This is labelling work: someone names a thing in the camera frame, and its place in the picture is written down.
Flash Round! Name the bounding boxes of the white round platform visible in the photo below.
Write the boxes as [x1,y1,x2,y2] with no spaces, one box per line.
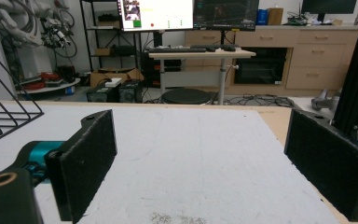
[14,77,82,95]

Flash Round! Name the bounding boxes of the blue box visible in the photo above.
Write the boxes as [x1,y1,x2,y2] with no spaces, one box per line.
[255,8,269,26]

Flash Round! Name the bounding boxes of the white robot arm with cables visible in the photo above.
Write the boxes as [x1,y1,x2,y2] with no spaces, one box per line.
[0,0,78,60]

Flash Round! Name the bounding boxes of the black computer case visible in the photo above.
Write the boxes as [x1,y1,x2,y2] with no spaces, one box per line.
[117,79,145,104]
[86,83,119,104]

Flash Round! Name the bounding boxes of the monitor with white screen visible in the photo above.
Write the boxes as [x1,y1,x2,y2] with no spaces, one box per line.
[117,0,196,33]

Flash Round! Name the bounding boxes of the white table mat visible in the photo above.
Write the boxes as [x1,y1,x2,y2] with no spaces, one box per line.
[0,103,343,224]

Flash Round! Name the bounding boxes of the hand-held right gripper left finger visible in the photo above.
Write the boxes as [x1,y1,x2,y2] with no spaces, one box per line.
[44,108,118,224]

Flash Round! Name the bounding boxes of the monitor with dark screen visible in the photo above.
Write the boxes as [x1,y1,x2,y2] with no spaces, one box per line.
[193,0,260,32]

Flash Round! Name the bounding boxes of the black monitor on counter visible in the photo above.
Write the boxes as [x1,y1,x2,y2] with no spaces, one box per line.
[300,0,358,22]

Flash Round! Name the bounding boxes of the black wire rack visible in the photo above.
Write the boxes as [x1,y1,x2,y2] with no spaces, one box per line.
[0,40,45,149]

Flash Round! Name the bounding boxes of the small white box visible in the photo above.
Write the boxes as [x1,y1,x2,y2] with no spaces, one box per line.
[103,77,123,89]

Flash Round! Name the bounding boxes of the black floor cables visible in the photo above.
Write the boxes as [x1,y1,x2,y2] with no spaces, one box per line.
[223,93,296,108]

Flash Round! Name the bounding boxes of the black metal shelf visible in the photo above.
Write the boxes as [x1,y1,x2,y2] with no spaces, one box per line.
[79,0,142,73]

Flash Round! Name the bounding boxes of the black round stool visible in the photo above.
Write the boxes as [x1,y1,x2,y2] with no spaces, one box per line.
[160,87,213,105]

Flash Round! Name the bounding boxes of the black keyboard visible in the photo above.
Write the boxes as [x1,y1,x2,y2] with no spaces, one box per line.
[147,46,207,54]
[190,44,238,52]

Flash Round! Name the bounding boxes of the black aluminium frame post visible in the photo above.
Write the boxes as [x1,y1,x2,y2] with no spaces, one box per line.
[331,0,358,138]

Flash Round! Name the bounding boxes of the brown cardboard box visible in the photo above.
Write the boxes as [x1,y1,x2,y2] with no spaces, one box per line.
[267,7,284,26]

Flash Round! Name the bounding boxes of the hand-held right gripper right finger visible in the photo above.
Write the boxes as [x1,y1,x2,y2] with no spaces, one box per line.
[283,108,358,223]

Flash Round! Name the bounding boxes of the red cable coil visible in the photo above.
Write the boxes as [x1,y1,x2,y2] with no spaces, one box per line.
[37,71,61,82]

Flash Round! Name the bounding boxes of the wooden drawer cabinet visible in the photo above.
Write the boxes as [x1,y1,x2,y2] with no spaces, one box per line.
[184,25,358,97]

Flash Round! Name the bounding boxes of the open cardboard box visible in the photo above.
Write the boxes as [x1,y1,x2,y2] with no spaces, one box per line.
[89,67,145,89]

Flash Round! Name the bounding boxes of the grey device on floor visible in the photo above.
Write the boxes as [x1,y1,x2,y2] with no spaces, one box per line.
[310,89,341,112]

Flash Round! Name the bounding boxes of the wooden standing desk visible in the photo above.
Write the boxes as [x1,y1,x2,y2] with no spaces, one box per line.
[147,49,257,106]

